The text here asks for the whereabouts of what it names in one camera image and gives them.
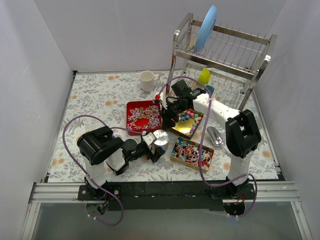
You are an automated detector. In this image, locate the gold tin of star candies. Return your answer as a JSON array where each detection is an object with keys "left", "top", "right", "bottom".
[{"left": 170, "top": 108, "right": 204, "bottom": 140}]

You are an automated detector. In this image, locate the clear glass jar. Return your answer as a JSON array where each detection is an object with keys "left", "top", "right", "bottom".
[{"left": 154, "top": 142, "right": 169, "bottom": 151}]

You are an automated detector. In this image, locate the red tin of swirl lollipops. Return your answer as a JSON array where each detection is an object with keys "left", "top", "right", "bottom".
[{"left": 126, "top": 100, "right": 163, "bottom": 136}]

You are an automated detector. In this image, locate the silver metal scoop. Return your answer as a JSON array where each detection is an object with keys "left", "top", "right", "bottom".
[{"left": 206, "top": 126, "right": 232, "bottom": 157}]

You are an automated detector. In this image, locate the gold tin of ball lollipops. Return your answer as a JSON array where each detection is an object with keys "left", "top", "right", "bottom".
[{"left": 170, "top": 137, "right": 214, "bottom": 173}]

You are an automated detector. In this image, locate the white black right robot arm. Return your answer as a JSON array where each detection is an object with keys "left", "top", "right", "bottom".
[{"left": 153, "top": 76, "right": 262, "bottom": 199}]

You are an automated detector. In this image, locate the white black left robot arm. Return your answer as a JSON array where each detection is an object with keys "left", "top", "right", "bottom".
[{"left": 77, "top": 126, "right": 166, "bottom": 200}]

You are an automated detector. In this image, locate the yellow green bowl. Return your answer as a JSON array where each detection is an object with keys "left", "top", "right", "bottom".
[{"left": 198, "top": 67, "right": 211, "bottom": 85}]

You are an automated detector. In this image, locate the teal and white container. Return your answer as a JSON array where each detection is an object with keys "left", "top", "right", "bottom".
[{"left": 206, "top": 85, "right": 215, "bottom": 96}]

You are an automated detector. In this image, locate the white ceramic mug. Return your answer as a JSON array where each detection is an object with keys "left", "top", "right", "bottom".
[{"left": 139, "top": 70, "right": 160, "bottom": 93}]

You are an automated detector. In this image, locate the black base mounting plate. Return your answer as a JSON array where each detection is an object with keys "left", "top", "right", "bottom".
[{"left": 77, "top": 180, "right": 257, "bottom": 212}]

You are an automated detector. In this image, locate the stainless steel dish rack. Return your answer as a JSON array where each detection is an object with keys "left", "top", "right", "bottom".
[{"left": 168, "top": 12, "right": 277, "bottom": 110}]

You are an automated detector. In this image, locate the light blue plate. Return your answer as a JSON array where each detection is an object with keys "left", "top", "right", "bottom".
[{"left": 194, "top": 5, "right": 218, "bottom": 53}]

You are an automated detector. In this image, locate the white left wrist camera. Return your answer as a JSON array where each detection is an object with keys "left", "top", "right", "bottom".
[{"left": 141, "top": 131, "right": 157, "bottom": 150}]

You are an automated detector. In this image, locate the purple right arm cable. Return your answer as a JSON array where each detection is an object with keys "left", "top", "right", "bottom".
[{"left": 156, "top": 76, "right": 257, "bottom": 218}]

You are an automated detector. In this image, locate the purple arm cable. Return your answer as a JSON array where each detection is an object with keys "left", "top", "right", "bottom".
[
  {"left": 156, "top": 76, "right": 257, "bottom": 218},
  {"left": 62, "top": 114, "right": 145, "bottom": 227}
]

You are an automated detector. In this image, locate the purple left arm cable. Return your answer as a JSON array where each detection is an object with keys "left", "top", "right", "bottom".
[{"left": 62, "top": 114, "right": 145, "bottom": 227}]

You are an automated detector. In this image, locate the aluminium table edge rail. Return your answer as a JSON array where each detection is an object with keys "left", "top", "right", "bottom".
[{"left": 20, "top": 180, "right": 312, "bottom": 240}]

